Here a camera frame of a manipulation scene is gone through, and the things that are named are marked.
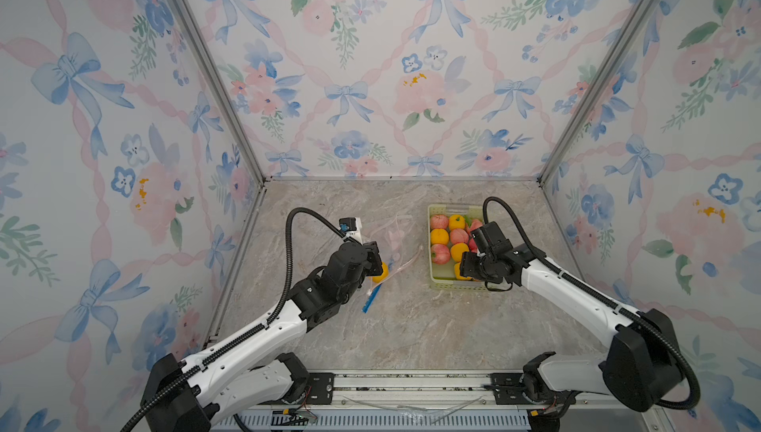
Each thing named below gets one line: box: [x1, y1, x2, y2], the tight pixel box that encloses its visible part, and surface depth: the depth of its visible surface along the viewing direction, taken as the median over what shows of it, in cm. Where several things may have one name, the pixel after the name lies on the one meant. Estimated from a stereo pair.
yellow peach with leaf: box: [448, 214, 465, 230], surface depth 103 cm
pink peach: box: [431, 243, 451, 265], surface depth 95 cm
